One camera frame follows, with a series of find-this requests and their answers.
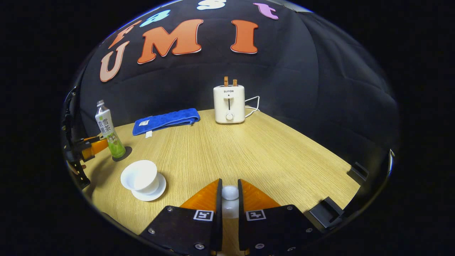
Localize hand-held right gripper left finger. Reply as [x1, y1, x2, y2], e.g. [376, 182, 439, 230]
[139, 178, 223, 256]

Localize dark round coaster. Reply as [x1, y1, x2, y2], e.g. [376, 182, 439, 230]
[112, 146, 133, 162]

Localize white saucer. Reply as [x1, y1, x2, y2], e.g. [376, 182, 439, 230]
[130, 172, 167, 202]

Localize black table clamp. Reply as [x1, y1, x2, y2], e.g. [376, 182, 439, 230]
[346, 161, 370, 182]
[308, 196, 345, 229]

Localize clear water bottle green base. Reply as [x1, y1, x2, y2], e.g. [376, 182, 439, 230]
[95, 100, 127, 159]

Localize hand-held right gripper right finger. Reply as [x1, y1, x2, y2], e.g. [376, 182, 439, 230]
[237, 178, 321, 256]

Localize blue towel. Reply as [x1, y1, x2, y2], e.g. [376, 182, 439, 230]
[132, 108, 201, 138]

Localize white toaster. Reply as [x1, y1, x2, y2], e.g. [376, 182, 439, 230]
[213, 84, 246, 124]

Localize black backdrop cloth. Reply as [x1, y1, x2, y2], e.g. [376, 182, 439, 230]
[66, 0, 400, 167]

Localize white teacup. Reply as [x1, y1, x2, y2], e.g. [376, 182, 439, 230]
[120, 160, 160, 195]

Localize white toaster cable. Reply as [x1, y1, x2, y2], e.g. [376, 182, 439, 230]
[244, 96, 261, 118]

